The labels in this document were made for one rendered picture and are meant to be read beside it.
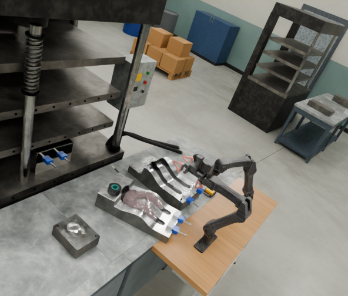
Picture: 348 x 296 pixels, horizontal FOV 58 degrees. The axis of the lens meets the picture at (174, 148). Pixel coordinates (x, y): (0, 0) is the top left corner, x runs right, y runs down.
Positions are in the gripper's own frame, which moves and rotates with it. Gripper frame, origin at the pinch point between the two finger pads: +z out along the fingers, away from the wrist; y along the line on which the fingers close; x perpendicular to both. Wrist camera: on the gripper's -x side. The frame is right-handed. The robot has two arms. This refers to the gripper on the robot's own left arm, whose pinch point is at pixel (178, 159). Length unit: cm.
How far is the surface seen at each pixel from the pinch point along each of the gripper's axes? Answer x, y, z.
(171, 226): 31.9, 16.8, -18.5
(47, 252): 39, 77, 15
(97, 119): 14, -4, 76
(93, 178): 39, 20, 46
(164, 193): 34.0, -5.6, 4.0
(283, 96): 44, -411, 45
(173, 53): 68, -419, 293
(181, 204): 32.3, -5.4, -10.5
